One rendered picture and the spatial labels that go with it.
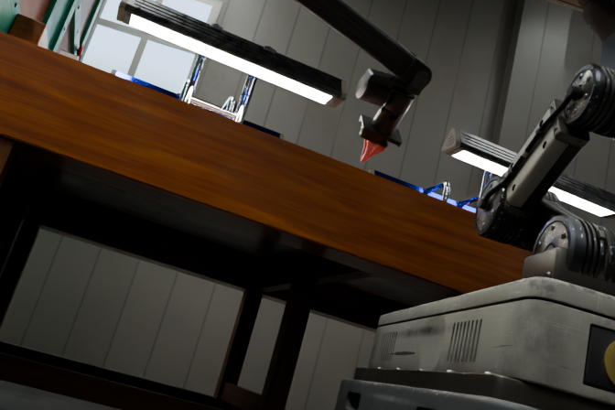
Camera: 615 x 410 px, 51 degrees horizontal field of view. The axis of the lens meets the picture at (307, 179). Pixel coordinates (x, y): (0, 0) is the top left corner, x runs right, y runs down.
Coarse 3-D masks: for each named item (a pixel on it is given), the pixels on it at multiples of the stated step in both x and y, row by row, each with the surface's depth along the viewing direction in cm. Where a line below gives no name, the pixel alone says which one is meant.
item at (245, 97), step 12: (216, 24) 170; (264, 48) 172; (204, 60) 183; (192, 72) 182; (192, 84) 180; (252, 84) 187; (192, 96) 180; (216, 108) 182; (240, 108) 184; (240, 120) 183
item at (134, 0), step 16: (128, 0) 160; (144, 0) 163; (128, 16) 162; (144, 16) 160; (160, 16) 161; (176, 16) 164; (176, 32) 163; (192, 32) 163; (208, 32) 166; (224, 32) 169; (224, 48) 165; (240, 48) 168; (256, 48) 171; (256, 64) 168; (272, 64) 169; (288, 64) 172; (304, 64) 176; (304, 80) 171; (320, 80) 174; (336, 80) 178; (336, 96) 174
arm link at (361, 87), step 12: (372, 72) 142; (384, 72) 145; (420, 72) 140; (360, 84) 145; (372, 84) 142; (384, 84) 143; (396, 84) 143; (408, 84) 142; (420, 84) 141; (360, 96) 143; (372, 96) 143; (384, 96) 143
